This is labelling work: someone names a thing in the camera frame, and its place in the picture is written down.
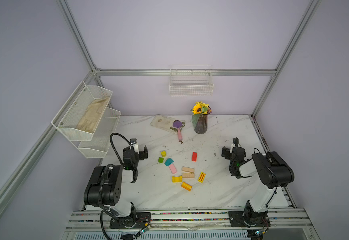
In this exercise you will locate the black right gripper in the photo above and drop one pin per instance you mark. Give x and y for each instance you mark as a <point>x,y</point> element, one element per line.
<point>227,151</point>

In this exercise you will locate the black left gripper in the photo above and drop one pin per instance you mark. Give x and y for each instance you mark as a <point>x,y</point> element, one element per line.
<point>143,153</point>

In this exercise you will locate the red rectangular block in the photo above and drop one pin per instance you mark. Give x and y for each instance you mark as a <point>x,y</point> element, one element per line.
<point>194,157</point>

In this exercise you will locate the yellow striped block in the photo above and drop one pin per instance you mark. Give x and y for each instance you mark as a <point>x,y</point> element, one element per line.
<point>201,177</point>

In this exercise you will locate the natural wood block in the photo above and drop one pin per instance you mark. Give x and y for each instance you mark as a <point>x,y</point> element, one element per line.
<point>188,175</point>
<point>188,170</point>

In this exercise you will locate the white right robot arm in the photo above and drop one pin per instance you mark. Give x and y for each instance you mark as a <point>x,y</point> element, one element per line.
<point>273,173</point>

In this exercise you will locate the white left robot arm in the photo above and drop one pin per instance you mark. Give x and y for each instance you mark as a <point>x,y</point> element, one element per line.
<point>104,187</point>

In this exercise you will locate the teal wedge block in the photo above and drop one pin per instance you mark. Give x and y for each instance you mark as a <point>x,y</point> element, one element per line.
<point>168,162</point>

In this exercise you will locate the pink rectangular block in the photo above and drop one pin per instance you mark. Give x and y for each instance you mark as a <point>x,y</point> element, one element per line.
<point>173,169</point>

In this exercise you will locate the yellow arch block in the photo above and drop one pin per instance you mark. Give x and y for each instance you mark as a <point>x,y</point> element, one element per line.
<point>177,179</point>

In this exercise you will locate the orange cylinder block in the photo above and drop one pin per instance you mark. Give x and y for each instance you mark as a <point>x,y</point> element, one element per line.
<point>186,186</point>

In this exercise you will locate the purple glass vase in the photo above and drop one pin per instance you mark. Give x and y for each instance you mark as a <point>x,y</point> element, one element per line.
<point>200,123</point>

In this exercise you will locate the white mesh lower shelf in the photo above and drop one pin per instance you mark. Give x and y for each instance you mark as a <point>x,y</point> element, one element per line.
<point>98,147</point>

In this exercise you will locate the white mesh shelf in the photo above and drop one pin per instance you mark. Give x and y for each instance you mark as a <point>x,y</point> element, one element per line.
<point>68,117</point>
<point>98,147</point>

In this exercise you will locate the yellow sunflower bouquet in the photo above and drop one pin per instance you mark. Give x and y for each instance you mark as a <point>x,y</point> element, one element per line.
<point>201,108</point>

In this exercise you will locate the white mesh upper shelf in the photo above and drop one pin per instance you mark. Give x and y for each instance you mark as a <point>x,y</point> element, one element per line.
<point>68,117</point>

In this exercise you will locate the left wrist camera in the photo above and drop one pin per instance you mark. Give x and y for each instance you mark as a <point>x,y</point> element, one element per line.
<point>134,144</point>

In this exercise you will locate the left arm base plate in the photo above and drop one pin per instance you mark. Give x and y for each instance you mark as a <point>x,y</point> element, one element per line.
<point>129,221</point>

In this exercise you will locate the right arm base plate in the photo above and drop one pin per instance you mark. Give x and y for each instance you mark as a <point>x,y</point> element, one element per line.
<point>248,219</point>

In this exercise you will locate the white wire wall basket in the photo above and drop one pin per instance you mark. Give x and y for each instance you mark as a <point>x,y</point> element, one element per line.
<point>190,80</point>

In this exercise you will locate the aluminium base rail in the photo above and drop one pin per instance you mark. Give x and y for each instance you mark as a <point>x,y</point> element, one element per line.
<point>281,224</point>

